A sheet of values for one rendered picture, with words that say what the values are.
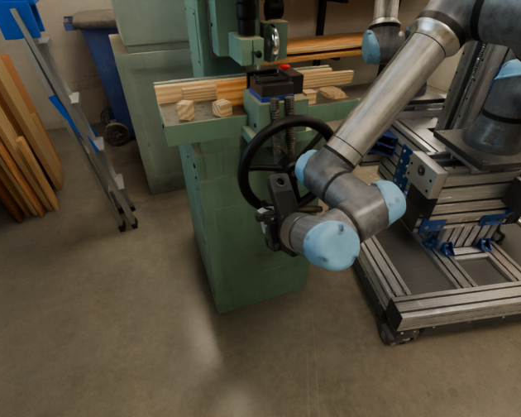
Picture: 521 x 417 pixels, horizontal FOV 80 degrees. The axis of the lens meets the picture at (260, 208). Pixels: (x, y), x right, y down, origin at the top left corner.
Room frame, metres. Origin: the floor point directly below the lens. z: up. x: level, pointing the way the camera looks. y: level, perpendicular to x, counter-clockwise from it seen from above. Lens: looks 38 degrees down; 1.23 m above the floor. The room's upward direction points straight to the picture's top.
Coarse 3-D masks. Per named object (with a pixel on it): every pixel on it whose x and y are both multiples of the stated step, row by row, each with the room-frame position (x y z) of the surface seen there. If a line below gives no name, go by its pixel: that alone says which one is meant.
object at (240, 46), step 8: (232, 32) 1.08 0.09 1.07; (232, 40) 1.05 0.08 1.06; (240, 40) 0.98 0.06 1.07; (248, 40) 0.98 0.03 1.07; (256, 40) 0.99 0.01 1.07; (232, 48) 1.05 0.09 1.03; (240, 48) 0.98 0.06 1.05; (248, 48) 0.98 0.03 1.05; (256, 48) 0.99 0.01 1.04; (232, 56) 1.06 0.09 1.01; (240, 56) 0.98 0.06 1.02; (248, 56) 0.98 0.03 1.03; (240, 64) 0.98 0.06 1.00; (248, 64) 0.98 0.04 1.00; (256, 64) 0.99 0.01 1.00
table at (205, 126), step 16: (320, 96) 1.01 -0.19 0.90; (352, 96) 1.01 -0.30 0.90; (160, 112) 0.88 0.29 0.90; (176, 112) 0.87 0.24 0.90; (208, 112) 0.87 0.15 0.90; (240, 112) 0.87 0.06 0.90; (320, 112) 0.94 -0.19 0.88; (336, 112) 0.95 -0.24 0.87; (176, 128) 0.78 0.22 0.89; (192, 128) 0.80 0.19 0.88; (208, 128) 0.81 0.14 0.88; (224, 128) 0.83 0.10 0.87; (240, 128) 0.84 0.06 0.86; (176, 144) 0.78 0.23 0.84; (272, 144) 0.78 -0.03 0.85
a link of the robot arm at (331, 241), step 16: (336, 208) 0.40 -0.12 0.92; (304, 224) 0.39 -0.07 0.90; (320, 224) 0.36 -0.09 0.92; (336, 224) 0.35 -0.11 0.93; (352, 224) 0.36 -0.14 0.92; (304, 240) 0.35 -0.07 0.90; (320, 240) 0.33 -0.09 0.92; (336, 240) 0.33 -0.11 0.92; (352, 240) 0.33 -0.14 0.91; (304, 256) 0.35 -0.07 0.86; (320, 256) 0.31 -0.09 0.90; (336, 256) 0.31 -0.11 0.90; (352, 256) 0.32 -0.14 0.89
